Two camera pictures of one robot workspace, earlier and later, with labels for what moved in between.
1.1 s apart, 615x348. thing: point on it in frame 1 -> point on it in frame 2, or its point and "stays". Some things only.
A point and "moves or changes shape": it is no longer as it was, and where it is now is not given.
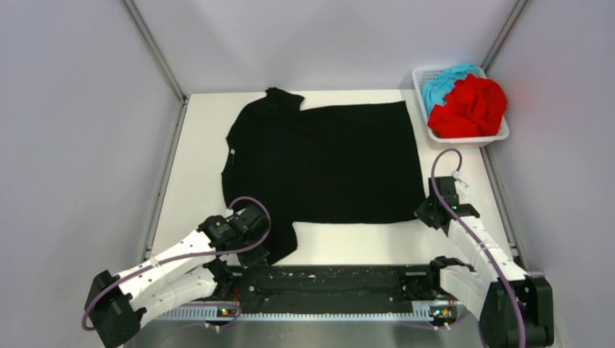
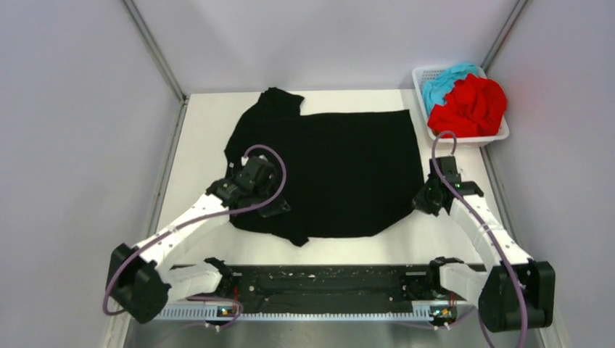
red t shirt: [475, 107] stays
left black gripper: [257, 257] -> [277, 206]
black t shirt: [347, 163] moves or changes shape
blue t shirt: [435, 90] stays
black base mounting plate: [388, 285] stays
